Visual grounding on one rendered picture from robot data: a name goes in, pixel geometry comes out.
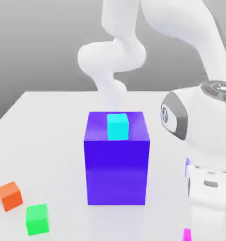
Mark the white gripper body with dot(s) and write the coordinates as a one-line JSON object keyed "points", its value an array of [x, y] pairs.
{"points": [[210, 224]]}

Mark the small magenta cube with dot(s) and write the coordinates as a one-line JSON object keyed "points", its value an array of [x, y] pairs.
{"points": [[186, 235]]}

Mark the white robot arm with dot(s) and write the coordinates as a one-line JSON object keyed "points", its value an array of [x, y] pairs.
{"points": [[112, 56]]}

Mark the small cyan cube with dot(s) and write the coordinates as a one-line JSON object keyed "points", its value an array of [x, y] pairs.
{"points": [[117, 128]]}

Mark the small green cube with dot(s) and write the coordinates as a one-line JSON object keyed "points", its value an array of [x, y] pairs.
{"points": [[37, 219]]}

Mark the small orange cube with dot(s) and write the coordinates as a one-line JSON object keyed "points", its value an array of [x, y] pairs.
{"points": [[9, 196]]}

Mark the large blue box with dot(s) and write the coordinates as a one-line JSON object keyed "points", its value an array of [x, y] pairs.
{"points": [[116, 169]]}

